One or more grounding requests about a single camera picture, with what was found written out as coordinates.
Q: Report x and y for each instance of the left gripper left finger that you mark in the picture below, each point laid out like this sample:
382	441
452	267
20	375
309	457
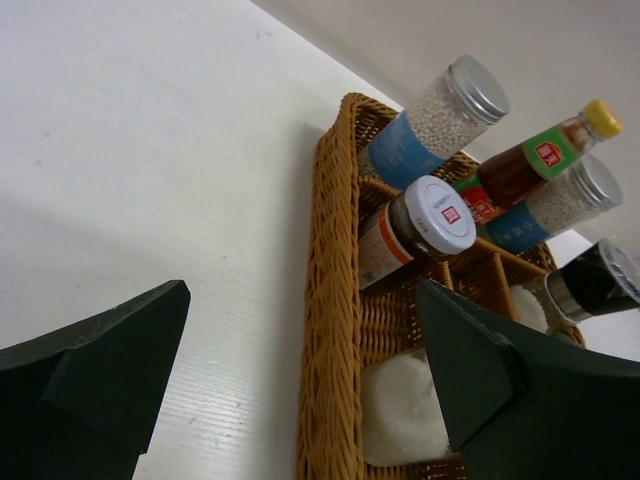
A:
81	402

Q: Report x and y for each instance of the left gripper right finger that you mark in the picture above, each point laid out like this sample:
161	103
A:
518	404

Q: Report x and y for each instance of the black knob salt grinder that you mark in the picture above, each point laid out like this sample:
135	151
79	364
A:
402	421

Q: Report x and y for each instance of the black top salt grinder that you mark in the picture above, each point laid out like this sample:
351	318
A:
602	280

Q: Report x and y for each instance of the white lid sauce jar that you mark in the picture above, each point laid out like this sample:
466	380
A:
429	221

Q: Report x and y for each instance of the yellow cap sauce bottle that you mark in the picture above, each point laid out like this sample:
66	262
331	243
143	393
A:
502	181

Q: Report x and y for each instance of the blue label pepper jar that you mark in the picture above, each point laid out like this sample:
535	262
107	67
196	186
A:
580	193
457	107

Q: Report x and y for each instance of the brown wicker organizer tray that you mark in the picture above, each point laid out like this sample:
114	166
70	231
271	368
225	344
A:
344	330

